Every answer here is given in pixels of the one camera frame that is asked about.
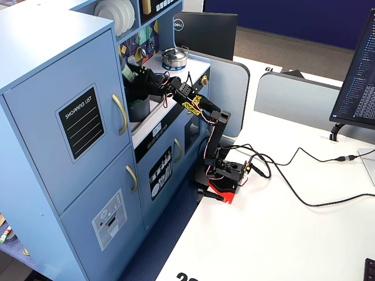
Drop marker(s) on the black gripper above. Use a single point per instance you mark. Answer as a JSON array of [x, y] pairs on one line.
[[142, 78]]

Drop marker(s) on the red robot base plate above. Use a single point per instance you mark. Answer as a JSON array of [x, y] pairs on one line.
[[222, 190]]

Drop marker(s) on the gray desk divider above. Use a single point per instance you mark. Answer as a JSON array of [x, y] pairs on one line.
[[293, 96], [225, 87]]

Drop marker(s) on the black Dell monitor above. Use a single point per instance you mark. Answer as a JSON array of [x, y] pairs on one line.
[[208, 33]]

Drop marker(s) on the mint green salt shaker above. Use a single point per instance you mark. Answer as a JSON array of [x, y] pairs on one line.
[[128, 71]]

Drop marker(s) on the monitor showing code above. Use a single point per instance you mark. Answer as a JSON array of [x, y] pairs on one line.
[[357, 79]]

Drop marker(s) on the white toy plate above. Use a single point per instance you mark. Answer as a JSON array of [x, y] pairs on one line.
[[107, 17], [130, 14]]

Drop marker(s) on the black table clamp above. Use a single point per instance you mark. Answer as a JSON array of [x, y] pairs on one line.
[[209, 194]]

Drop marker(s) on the black keyboard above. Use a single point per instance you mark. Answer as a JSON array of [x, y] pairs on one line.
[[370, 270]]

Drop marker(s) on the steel pot with lid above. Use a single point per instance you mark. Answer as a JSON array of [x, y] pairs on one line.
[[175, 57]]

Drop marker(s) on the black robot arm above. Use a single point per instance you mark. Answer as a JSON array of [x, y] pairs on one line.
[[215, 137]]

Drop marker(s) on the gold stove knob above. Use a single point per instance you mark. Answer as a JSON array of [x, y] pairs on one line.
[[204, 80]]

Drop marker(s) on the blue toy kitchen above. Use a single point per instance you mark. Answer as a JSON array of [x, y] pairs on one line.
[[44, 87]]

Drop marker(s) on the green toy item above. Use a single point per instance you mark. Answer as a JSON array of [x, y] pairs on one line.
[[136, 101]]

